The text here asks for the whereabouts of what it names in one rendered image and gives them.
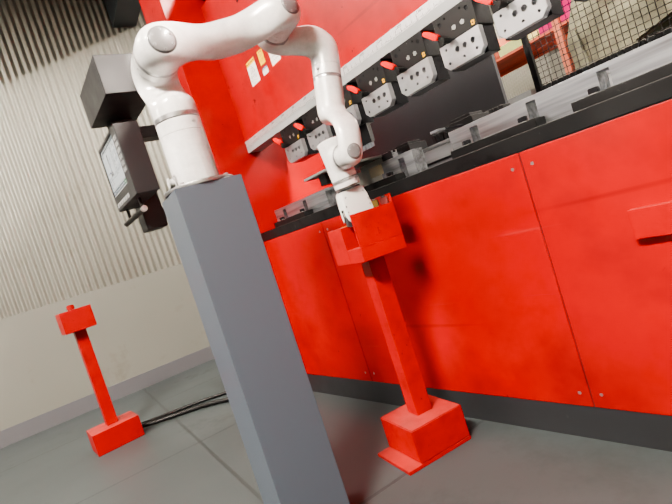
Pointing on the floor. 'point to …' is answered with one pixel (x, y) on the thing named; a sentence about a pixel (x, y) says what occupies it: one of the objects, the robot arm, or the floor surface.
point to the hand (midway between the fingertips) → (366, 233)
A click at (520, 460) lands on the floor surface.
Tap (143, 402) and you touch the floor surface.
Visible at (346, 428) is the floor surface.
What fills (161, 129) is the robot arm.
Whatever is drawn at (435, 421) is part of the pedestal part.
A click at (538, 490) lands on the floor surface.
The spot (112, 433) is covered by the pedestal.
